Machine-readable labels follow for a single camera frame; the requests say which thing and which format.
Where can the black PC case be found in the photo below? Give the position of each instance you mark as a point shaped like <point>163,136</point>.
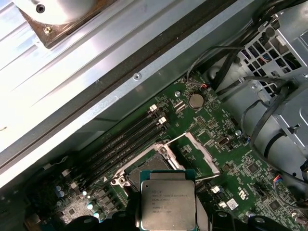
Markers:
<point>115,96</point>

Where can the CPU socket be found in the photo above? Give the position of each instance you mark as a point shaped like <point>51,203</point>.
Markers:
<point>156,161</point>

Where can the silver coin battery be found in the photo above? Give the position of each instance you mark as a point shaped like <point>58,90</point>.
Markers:
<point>195,100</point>

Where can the silver CPU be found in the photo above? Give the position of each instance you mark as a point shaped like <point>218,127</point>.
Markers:
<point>168,202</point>

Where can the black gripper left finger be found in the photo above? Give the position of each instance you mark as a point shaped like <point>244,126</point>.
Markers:
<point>133,214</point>

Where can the metal locking lever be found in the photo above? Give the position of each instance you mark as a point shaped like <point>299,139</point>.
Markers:
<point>57,162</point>

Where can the metal socket cover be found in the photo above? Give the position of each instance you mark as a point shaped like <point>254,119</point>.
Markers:
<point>204,154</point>

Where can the green motherboard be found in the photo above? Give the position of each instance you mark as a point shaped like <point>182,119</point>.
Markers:
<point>216,113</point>

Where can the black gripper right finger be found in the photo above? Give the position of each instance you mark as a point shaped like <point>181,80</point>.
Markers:
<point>221,221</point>

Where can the metal drive cage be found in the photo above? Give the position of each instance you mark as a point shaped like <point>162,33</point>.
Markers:
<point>286,120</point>

